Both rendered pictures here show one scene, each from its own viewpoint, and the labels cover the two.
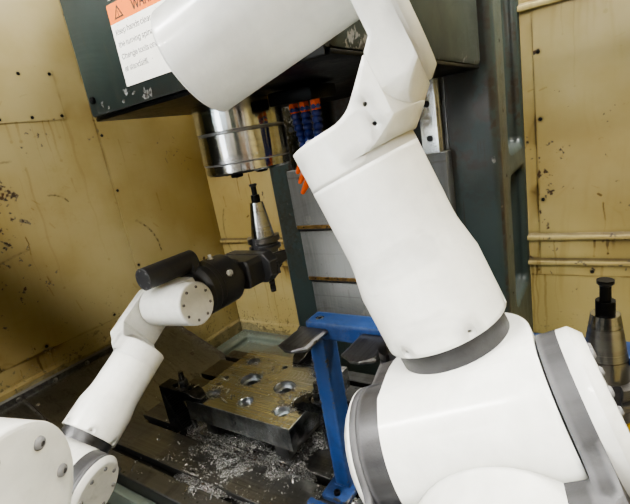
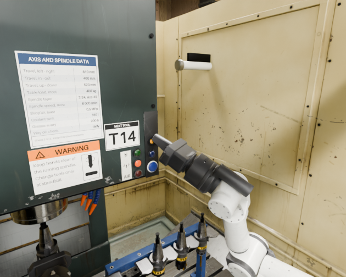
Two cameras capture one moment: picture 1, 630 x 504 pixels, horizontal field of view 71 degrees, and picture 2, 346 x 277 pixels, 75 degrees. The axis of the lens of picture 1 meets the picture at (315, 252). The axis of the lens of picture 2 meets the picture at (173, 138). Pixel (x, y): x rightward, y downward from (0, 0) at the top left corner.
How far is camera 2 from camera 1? 0.70 m
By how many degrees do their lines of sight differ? 68
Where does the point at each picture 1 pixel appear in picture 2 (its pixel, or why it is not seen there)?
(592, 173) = not seen: hidden behind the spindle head
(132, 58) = (46, 179)
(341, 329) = (126, 265)
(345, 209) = (243, 230)
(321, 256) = (0, 239)
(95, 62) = not seen: outside the picture
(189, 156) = not seen: outside the picture
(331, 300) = (7, 264)
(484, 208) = not seen: hidden behind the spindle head
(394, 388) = (244, 258)
